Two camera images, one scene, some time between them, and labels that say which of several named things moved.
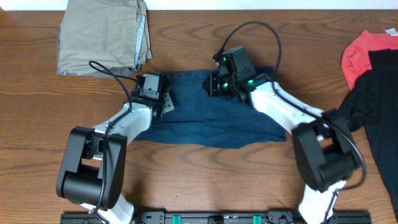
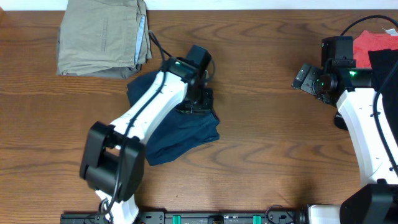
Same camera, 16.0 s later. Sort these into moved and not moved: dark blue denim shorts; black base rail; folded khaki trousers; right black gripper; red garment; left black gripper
Moved: left black gripper; right black gripper; dark blue denim shorts
Not moved: black base rail; folded khaki trousers; red garment
